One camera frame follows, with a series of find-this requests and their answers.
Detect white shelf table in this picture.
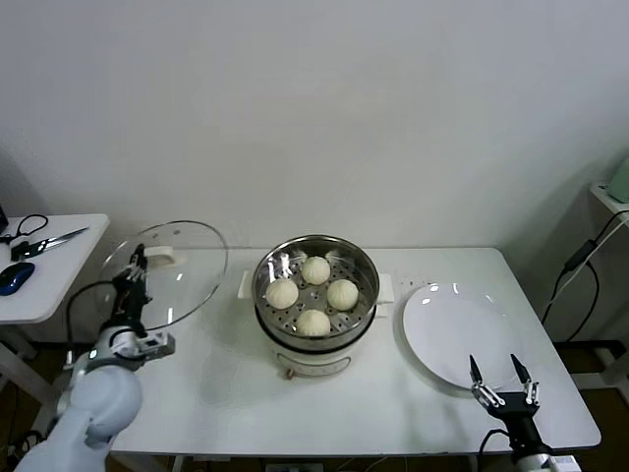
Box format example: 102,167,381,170
564,180,629,392

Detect round glass pot lid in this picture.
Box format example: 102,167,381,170
97,219,230,331

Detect perforated steel steamer basket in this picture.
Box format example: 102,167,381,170
252,234,380,354

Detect white electric cooking pot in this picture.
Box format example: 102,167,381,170
237,270,396,383

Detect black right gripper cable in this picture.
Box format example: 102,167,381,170
479,428,515,472

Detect white side table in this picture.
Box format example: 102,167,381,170
0,213,110,434

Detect pale green appliance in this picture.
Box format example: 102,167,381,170
606,155,629,204

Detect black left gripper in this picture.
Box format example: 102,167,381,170
111,241,151,336

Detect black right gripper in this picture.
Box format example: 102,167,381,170
469,353,543,454

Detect black handled scissors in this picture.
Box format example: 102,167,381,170
0,214,90,262

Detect blue computer mouse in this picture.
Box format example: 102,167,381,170
0,263,36,298

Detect black floor cable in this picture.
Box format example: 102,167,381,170
0,430,48,472

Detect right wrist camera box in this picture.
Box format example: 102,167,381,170
544,454,582,472

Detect white steamed baozi bun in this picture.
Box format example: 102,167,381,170
265,278,300,311
326,278,360,312
295,308,331,338
301,255,331,285

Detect black power cable with adapter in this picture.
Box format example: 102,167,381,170
540,209,629,343

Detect round white plate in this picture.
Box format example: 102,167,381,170
401,281,525,393

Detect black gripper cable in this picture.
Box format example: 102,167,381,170
479,428,515,472
65,278,124,369

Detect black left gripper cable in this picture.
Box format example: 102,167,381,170
65,278,124,369

